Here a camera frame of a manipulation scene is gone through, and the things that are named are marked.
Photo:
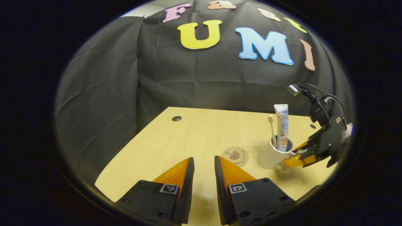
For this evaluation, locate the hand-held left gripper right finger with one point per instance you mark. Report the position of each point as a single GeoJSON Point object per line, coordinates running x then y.
{"type": "Point", "coordinates": [221, 194]}

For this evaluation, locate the white toothpaste tube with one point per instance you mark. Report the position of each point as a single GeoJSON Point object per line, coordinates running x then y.
{"type": "Point", "coordinates": [281, 125]}

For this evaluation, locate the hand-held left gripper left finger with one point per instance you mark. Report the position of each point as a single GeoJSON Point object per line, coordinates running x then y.
{"type": "Point", "coordinates": [187, 194]}

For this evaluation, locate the black backdrop cloth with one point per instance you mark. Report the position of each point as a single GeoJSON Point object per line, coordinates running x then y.
{"type": "Point", "coordinates": [110, 94]}

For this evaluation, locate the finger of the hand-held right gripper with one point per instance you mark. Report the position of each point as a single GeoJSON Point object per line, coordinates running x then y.
{"type": "Point", "coordinates": [309, 146]}
{"type": "Point", "coordinates": [298, 160]}

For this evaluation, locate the pale toothbrush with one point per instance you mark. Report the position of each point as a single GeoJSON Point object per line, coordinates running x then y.
{"type": "Point", "coordinates": [270, 119]}

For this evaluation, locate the light wooden desktop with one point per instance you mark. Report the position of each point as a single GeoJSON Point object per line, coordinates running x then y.
{"type": "Point", "coordinates": [188, 138]}

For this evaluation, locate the round wooden coaster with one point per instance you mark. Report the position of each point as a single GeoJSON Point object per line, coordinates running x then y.
{"type": "Point", "coordinates": [235, 157]}

